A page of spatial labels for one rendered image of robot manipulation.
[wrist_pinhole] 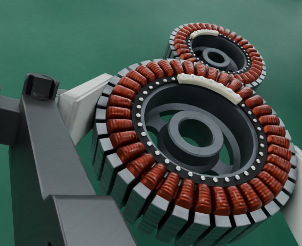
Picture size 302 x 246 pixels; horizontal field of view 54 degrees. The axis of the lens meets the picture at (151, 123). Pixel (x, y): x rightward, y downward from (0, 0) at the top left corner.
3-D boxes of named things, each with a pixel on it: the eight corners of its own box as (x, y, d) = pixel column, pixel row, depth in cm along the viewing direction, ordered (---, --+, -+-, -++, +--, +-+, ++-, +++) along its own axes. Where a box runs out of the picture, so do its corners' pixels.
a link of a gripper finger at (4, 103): (25, 160, 10) (-54, 131, 10) (74, 121, 15) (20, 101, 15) (34, 123, 10) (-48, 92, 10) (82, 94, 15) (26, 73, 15)
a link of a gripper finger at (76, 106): (57, 165, 12) (41, 159, 12) (101, 120, 19) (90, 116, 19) (77, 99, 11) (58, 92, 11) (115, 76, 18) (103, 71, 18)
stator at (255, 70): (270, 98, 35) (288, 75, 32) (195, 120, 30) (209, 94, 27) (215, 40, 40) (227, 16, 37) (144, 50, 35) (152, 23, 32)
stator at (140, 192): (266, 285, 14) (315, 263, 12) (53, 203, 15) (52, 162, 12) (266, 128, 22) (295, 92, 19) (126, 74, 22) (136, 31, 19)
